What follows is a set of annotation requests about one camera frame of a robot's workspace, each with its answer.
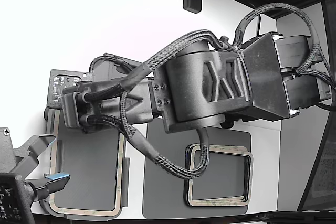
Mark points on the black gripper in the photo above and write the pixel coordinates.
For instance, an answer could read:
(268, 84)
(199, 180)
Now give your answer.
(71, 111)

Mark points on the beige taped rectangular frame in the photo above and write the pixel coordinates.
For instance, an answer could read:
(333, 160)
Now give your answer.
(120, 171)

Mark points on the stack of rectangular frames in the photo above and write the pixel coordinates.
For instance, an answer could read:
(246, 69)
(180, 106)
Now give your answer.
(223, 203)

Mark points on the dark grey base mat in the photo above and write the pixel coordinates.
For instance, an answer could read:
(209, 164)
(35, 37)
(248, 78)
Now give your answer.
(168, 195)

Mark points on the black mesh panel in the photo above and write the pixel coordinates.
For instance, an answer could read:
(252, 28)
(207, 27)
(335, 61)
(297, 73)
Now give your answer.
(323, 176)

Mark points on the light grey frame holder plate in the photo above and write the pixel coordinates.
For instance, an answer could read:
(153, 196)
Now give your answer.
(89, 169)

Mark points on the black camera module with board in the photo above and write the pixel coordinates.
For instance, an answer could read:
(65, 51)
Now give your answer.
(10, 200)

